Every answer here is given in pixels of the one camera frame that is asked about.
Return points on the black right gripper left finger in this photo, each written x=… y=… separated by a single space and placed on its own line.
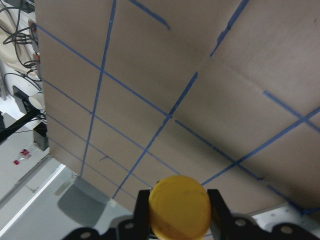
x=141 y=218

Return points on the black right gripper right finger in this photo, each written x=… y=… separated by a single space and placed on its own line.
x=221 y=218

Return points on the yellow push button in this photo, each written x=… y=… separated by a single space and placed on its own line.
x=179 y=209

